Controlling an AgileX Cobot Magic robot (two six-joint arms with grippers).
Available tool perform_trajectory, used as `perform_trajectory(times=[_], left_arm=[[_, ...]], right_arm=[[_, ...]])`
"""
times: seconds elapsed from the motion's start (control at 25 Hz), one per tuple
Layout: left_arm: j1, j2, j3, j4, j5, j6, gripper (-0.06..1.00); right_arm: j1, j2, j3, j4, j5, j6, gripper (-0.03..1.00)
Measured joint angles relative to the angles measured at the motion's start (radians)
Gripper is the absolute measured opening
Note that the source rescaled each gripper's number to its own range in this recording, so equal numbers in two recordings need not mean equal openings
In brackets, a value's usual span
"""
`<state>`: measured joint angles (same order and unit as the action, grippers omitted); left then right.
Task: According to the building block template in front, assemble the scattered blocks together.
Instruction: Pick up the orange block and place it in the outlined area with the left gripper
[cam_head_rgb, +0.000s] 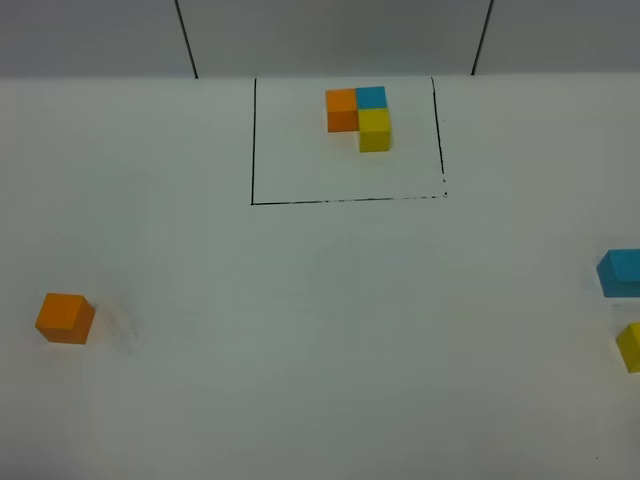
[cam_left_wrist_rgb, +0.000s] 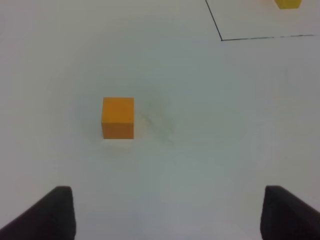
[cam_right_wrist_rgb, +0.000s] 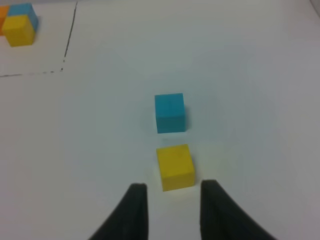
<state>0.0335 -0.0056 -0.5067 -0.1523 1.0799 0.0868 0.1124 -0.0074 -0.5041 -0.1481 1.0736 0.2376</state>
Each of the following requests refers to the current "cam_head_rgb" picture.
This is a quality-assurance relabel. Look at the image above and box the yellow template block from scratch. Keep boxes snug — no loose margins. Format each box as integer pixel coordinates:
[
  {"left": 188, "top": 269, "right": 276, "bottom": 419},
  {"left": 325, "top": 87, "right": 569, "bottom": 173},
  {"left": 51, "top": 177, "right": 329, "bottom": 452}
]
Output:
[{"left": 358, "top": 108, "right": 392, "bottom": 153}]

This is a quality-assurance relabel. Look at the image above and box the orange template block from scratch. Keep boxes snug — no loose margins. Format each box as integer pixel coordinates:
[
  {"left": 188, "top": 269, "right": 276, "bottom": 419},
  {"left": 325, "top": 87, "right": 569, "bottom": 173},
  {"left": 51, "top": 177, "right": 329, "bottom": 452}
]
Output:
[{"left": 325, "top": 88, "right": 359, "bottom": 133}]

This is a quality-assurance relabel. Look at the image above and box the blue template block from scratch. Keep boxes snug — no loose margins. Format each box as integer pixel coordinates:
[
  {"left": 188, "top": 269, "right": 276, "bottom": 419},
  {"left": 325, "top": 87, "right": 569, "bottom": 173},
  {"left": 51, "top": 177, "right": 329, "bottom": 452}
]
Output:
[{"left": 355, "top": 86, "right": 388, "bottom": 110}]

